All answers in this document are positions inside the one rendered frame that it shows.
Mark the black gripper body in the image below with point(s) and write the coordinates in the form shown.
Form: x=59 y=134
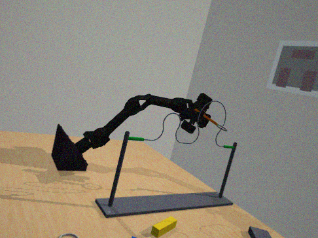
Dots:
x=188 y=126

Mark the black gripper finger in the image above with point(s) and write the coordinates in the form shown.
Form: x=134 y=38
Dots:
x=194 y=115
x=199 y=107

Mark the yellow rectangular block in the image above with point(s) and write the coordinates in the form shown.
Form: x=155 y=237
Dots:
x=163 y=227

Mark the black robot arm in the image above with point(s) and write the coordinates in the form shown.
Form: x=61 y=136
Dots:
x=100 y=136

